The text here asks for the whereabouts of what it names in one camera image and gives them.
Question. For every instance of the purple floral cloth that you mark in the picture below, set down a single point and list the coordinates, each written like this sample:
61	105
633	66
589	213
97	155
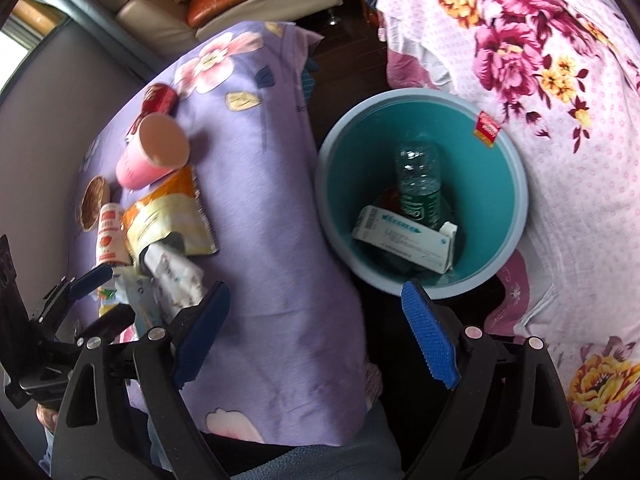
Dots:
280	260

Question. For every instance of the white tissue packet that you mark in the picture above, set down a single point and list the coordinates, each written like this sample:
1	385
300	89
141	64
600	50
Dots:
137	295

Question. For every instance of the clear plastic bottle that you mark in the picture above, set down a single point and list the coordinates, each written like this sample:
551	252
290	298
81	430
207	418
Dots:
417	175

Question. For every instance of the pink floral bed sheet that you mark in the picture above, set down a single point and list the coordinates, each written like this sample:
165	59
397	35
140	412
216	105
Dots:
550	160

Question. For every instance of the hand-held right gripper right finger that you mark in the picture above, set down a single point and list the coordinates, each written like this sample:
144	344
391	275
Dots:
430	335

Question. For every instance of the pink paper cup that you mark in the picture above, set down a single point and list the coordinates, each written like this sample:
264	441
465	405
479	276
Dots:
140	165

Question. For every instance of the person's left hand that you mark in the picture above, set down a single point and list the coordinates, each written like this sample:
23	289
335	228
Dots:
46	417

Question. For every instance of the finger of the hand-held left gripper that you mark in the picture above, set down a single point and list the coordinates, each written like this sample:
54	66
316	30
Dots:
90	280
115	320

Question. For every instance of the brown wooden bowl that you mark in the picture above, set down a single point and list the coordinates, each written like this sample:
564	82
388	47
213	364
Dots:
95	200

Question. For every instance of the blue plastic bin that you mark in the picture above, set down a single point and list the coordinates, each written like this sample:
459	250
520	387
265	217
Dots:
475	210

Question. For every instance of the small white red bottle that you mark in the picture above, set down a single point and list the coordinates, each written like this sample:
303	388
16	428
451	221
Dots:
110	235

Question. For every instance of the orange yellow snack pouch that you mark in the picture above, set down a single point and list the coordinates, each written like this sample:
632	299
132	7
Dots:
165	215

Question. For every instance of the silver pink foil packet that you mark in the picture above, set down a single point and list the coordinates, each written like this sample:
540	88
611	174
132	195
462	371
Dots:
175	270

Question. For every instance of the white cardboard box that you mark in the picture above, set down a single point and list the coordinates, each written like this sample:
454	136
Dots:
400	237

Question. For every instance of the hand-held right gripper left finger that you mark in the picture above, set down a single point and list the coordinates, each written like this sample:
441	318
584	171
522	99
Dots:
200	340

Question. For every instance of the beige sofa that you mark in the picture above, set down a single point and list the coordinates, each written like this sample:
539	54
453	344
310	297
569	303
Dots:
160	15

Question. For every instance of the red drink can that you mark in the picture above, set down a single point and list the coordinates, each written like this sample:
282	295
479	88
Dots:
157	100

